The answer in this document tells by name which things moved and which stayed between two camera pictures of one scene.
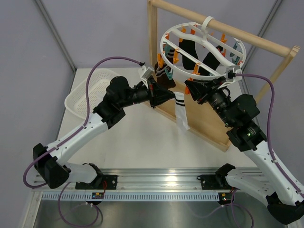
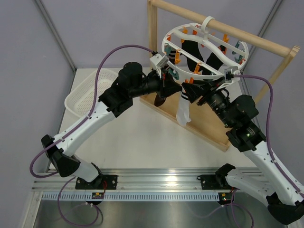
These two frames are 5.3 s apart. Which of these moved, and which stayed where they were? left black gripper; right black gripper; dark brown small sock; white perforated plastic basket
Moved: left black gripper
Stayed: right black gripper; white perforated plastic basket; dark brown small sock
